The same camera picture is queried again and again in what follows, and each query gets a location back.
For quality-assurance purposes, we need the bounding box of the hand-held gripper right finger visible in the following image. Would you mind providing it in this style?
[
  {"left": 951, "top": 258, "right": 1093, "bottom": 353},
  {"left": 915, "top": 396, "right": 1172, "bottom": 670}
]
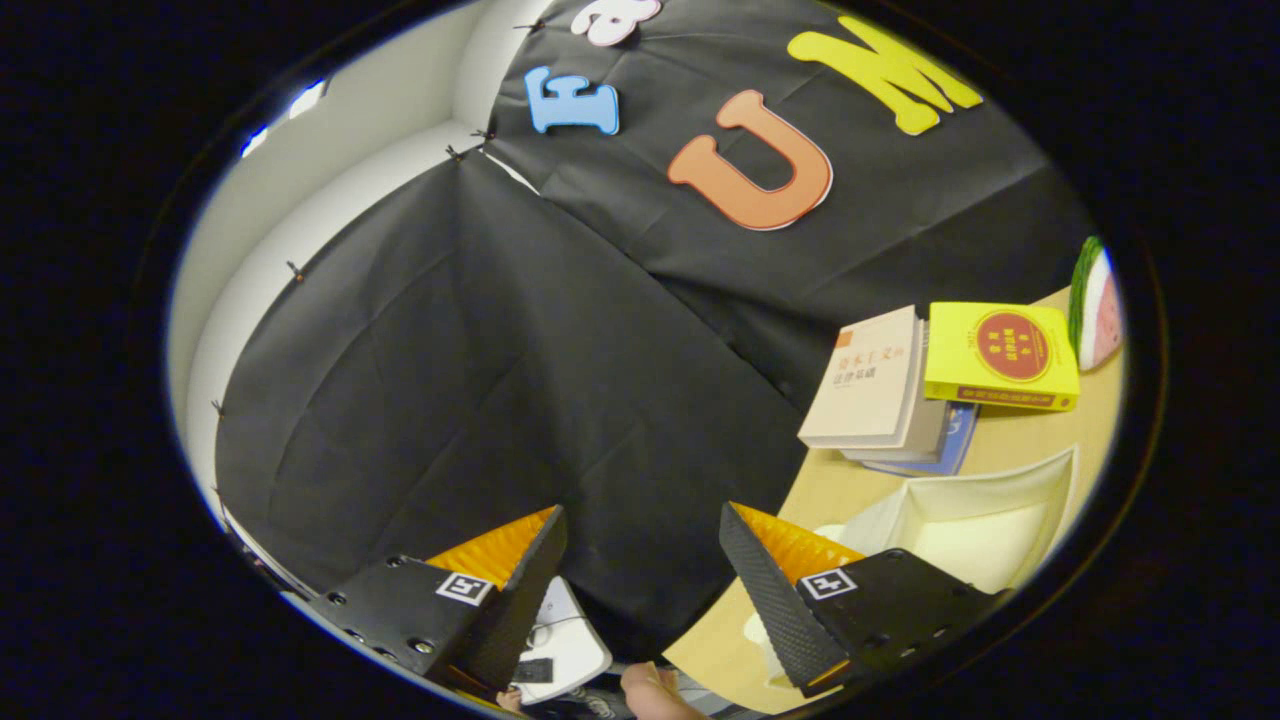
[{"left": 718, "top": 502, "right": 1013, "bottom": 699}]

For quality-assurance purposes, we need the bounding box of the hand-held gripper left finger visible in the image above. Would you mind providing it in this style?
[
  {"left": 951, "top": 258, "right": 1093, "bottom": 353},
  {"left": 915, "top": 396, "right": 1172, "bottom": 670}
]
[{"left": 300, "top": 505, "right": 569, "bottom": 701}]

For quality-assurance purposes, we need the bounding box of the cream fabric storage box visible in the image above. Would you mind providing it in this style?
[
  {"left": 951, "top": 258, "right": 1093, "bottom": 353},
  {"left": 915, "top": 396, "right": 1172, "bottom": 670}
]
[{"left": 742, "top": 445, "right": 1083, "bottom": 691}]

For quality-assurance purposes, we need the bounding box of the white device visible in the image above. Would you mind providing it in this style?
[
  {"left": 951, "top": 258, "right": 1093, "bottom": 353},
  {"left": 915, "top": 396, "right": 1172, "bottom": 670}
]
[{"left": 510, "top": 577, "right": 613, "bottom": 706}]

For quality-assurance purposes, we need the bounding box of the black backdrop cloth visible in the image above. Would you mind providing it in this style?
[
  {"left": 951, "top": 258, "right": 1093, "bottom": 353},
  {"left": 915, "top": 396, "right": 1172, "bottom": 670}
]
[{"left": 215, "top": 0, "right": 1101, "bottom": 661}]

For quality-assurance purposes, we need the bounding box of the grey book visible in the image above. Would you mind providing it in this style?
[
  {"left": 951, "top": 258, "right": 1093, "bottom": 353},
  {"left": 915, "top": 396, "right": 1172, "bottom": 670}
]
[{"left": 840, "top": 400, "right": 951, "bottom": 464}]

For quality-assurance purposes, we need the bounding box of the beige book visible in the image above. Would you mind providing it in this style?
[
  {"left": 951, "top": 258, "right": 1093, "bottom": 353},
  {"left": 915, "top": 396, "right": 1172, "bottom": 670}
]
[{"left": 797, "top": 305, "right": 931, "bottom": 451}]

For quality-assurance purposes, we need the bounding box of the blue book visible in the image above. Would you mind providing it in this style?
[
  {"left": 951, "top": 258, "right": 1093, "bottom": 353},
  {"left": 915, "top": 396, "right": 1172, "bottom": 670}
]
[{"left": 862, "top": 403, "right": 981, "bottom": 478}]

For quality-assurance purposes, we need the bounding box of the yellow book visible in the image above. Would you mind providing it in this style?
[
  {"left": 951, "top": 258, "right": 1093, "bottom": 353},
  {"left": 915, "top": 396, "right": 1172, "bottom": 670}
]
[{"left": 923, "top": 301, "right": 1082, "bottom": 412}]

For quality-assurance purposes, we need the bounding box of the watermelon slice plush toy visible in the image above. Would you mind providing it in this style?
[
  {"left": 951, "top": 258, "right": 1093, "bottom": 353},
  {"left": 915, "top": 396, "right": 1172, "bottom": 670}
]
[{"left": 1067, "top": 236, "right": 1125, "bottom": 373}]

